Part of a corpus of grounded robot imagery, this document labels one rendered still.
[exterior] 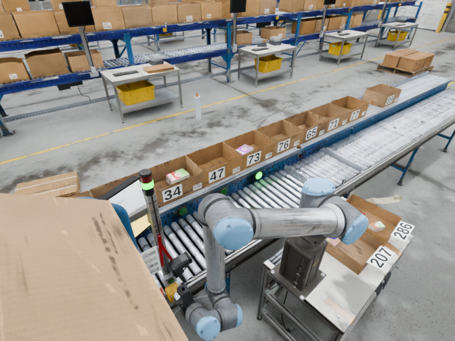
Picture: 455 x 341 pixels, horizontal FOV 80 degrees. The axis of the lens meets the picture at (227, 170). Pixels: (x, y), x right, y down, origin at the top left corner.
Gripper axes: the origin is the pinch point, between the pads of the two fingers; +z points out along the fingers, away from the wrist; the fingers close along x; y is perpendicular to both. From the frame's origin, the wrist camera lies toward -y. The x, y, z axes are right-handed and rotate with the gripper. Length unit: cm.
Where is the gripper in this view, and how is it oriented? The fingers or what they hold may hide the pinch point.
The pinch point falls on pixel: (177, 291)
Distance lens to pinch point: 158.3
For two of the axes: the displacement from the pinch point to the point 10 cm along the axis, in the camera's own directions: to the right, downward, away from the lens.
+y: 3.1, 9.3, 1.9
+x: 8.0, -3.7, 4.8
